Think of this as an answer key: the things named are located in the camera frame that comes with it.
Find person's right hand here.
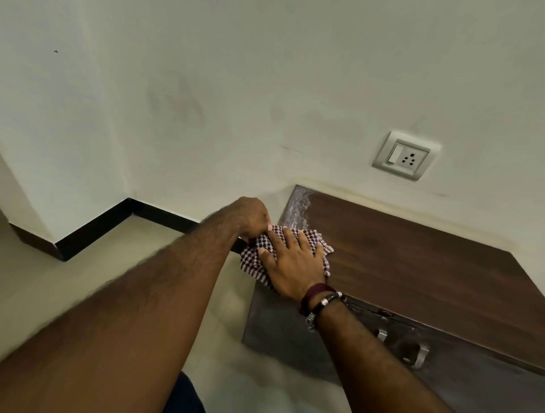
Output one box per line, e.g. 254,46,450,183
257,226,329,302

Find person's left hand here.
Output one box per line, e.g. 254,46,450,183
199,196,274,248

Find checkered maroon white cloth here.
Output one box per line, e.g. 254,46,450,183
239,225,336,291

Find brown wooden cabinet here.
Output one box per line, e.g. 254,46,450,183
241,184,545,413

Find person's right forearm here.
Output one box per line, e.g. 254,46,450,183
314,299,453,413

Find person's left forearm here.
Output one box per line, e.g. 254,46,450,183
0,216,244,413

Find person's dark trousers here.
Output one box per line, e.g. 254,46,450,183
163,370,208,413

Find small white socket panel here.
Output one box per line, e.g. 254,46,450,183
371,130,443,182

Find maroon thread bracelet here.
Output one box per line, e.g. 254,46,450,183
297,282,338,316

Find black silver bracelet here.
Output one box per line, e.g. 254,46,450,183
305,290,345,334

